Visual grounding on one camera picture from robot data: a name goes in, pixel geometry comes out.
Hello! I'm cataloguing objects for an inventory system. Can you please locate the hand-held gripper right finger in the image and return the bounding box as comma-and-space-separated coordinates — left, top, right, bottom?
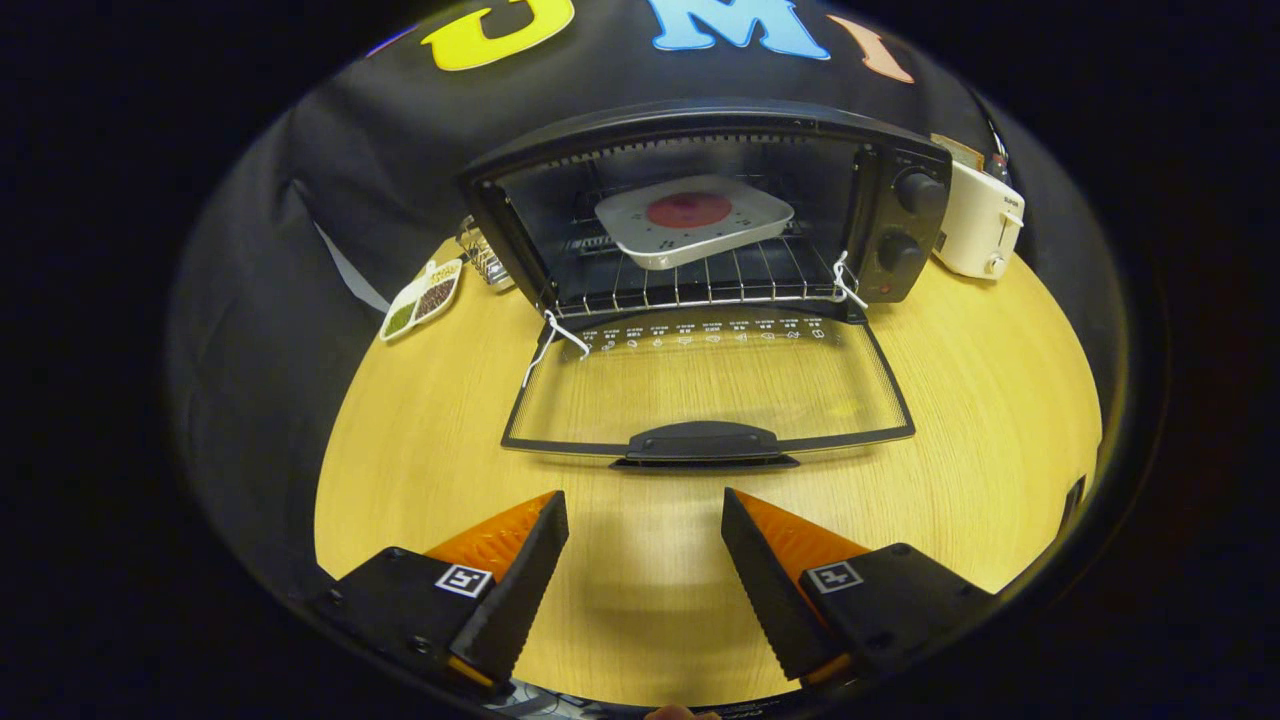
720, 487, 1001, 691

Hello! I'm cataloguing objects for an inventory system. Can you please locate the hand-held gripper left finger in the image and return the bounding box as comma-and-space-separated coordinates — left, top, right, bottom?
305, 490, 569, 696

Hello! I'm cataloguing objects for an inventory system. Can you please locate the pink round ham slice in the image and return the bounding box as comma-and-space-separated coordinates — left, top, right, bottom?
646, 192, 733, 229

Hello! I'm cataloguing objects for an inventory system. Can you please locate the white square plate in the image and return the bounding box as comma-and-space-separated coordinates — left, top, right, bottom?
594, 175, 796, 272

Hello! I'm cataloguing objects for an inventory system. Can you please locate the black toaster oven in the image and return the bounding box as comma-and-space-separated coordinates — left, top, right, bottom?
458, 98, 953, 471

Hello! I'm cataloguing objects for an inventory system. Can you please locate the white pop-up toaster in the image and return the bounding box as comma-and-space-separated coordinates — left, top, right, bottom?
932, 158, 1026, 281

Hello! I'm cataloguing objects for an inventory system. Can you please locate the white divided dish with beans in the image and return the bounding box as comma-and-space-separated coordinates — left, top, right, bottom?
380, 258, 464, 343

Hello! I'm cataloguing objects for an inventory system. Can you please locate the brown bread slice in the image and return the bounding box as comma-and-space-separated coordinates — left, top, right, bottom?
930, 133, 986, 171

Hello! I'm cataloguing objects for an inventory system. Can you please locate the metal wire rack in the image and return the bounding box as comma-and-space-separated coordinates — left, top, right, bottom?
458, 215, 517, 291

